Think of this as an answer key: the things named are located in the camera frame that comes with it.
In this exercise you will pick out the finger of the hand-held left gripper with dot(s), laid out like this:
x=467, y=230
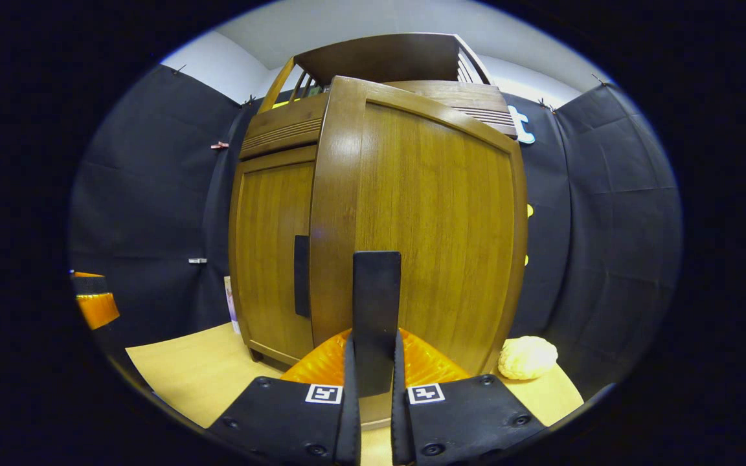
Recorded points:
x=90, y=285
x=98, y=310

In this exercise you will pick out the wooden shoe cabinet door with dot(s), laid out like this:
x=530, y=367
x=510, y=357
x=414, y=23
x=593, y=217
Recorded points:
x=269, y=259
x=438, y=226

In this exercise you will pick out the black backdrop cloth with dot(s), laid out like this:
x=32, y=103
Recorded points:
x=606, y=226

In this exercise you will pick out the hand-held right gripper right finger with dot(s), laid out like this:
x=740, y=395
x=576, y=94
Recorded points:
x=402, y=427

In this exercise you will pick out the wooden double-door shoe cabinet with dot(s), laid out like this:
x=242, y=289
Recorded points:
x=379, y=58

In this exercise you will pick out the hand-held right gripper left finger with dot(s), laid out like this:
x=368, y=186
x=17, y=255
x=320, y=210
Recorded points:
x=349, y=421

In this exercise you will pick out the wooden cabinet drawer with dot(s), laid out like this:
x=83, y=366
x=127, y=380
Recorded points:
x=282, y=126

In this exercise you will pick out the pale yellow plush toy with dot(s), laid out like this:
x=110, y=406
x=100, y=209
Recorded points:
x=527, y=357

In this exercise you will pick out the purple book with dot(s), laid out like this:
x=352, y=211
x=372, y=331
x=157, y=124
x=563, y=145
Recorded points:
x=231, y=304

